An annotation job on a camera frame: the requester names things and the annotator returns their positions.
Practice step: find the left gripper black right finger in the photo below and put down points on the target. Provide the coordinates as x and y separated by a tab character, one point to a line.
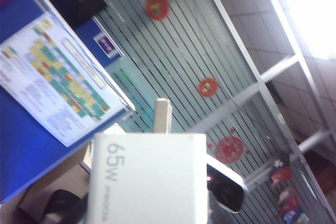
215	214

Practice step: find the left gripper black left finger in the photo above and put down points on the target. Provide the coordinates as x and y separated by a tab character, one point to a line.
80	216

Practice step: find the white 65W charger block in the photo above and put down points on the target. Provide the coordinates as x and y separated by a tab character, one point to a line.
157	182

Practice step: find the white rimmed black object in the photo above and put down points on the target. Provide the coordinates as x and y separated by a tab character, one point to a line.
225	187

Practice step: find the large red round window decal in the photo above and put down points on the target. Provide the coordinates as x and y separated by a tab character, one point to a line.
229	150

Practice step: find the red blue paper decoration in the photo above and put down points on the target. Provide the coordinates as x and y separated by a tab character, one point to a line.
290	203

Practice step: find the blue cubicle partition panel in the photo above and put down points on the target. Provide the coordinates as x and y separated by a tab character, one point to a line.
21	142
89	32

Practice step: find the white colourful chart poster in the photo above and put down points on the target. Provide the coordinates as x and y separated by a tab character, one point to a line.
52	77

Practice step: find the small purple sign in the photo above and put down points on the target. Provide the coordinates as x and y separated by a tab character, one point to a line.
106	44

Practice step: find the black flat office monitor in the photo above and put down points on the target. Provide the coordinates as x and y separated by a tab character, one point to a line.
71	1

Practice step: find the bright ceiling light panel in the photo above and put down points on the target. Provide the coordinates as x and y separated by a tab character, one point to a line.
312	6

